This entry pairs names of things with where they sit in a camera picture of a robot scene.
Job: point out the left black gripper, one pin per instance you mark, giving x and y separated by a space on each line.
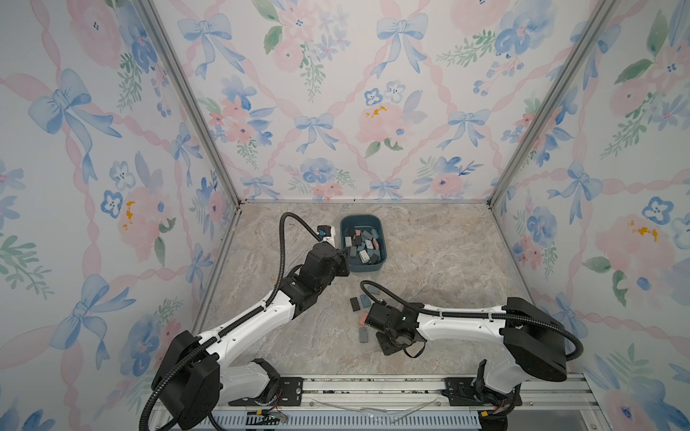
341 259

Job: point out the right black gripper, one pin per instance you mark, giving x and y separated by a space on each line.
385 349

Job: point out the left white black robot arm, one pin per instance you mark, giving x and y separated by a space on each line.
197 372

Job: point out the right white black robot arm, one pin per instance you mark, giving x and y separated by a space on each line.
534 345

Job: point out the dark teal storage box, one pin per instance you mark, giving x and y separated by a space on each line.
370 223

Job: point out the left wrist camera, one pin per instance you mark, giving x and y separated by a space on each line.
326 234

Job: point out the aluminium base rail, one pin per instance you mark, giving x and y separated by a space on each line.
396 402

